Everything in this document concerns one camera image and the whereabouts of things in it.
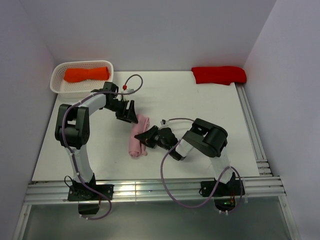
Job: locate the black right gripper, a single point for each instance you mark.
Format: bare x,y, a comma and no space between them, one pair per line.
147,136

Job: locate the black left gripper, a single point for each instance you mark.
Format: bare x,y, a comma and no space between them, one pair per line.
127,115

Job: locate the pink t shirt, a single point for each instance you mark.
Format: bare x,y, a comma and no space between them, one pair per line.
135,147

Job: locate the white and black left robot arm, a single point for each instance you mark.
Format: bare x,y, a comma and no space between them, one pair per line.
72,130

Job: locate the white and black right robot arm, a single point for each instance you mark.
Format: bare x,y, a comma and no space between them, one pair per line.
209,139

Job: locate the rolled orange t shirt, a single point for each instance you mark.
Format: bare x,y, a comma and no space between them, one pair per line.
76,75

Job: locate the white perforated plastic basket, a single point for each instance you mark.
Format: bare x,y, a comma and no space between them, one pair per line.
78,89

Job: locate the folded red t shirt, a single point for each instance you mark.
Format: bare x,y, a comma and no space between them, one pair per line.
222,75

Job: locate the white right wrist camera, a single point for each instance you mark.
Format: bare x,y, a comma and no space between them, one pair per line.
164,122

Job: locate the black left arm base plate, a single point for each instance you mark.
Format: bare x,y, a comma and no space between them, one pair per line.
81,193

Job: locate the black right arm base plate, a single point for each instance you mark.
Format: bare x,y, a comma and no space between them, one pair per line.
223,190

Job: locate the aluminium front rail frame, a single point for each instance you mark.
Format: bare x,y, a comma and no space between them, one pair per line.
53,193

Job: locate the aluminium right side rail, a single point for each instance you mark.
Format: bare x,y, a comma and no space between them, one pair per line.
259,153

